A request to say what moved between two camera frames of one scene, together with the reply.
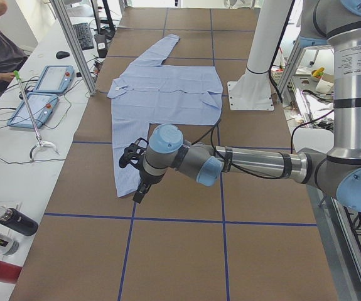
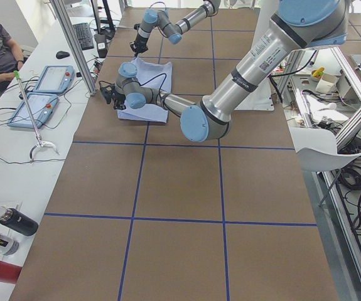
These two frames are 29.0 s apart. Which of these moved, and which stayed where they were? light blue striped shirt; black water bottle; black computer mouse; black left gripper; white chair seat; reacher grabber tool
Moved: light blue striped shirt; black left gripper
Stayed: reacher grabber tool; black water bottle; black computer mouse; white chair seat
